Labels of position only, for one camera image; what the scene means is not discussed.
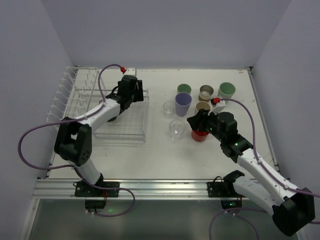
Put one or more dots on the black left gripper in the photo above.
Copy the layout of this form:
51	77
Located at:
139	90

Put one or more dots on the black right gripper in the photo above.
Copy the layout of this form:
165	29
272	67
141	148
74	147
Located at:
198	120

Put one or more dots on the red mug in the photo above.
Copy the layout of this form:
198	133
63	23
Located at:
199	136

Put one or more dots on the tall beige cup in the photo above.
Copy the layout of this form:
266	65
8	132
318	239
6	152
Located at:
202	105

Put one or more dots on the clear glass front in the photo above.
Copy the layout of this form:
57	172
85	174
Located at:
177	129

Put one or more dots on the lavender plastic cup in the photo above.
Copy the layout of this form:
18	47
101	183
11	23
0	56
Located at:
183	101

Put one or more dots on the small clear faceted glass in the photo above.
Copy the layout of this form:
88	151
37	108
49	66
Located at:
168	108

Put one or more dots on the tall light green cup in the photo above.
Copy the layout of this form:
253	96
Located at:
226	90

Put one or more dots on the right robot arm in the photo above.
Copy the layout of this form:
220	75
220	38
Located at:
291	208

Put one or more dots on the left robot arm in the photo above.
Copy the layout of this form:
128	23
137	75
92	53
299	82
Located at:
74	138

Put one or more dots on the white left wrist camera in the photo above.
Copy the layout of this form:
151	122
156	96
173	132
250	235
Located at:
131	72

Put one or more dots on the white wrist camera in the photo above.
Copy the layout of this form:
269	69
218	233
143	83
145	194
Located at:
217	105
131	72

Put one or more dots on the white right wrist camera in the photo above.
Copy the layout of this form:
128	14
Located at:
217	105

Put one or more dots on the white wire dish rack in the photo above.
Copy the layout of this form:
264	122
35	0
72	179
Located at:
81	89

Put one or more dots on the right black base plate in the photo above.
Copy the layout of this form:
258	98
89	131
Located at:
225	193

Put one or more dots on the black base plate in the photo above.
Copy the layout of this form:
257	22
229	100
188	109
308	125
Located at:
96	197
225	193

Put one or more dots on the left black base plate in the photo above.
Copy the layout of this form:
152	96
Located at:
96	197

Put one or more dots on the aluminium mounting rail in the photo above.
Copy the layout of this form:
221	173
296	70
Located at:
143	189

